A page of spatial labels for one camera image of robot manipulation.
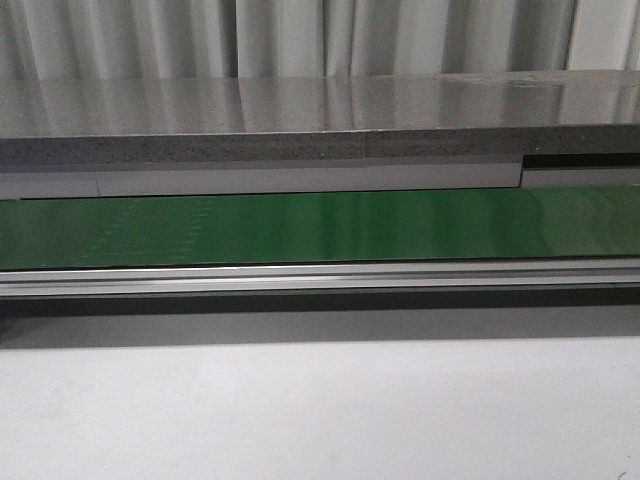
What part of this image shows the grey conveyor back rail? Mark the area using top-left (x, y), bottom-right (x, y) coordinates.
top-left (1, 153), bottom-right (639, 200)

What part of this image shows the aluminium conveyor front rail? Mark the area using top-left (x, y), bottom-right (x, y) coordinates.
top-left (1, 258), bottom-right (639, 298)

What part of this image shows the green conveyor belt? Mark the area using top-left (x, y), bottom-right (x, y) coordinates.
top-left (1, 186), bottom-right (639, 270)

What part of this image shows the white pleated curtain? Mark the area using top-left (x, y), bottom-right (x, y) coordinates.
top-left (1, 1), bottom-right (639, 79)

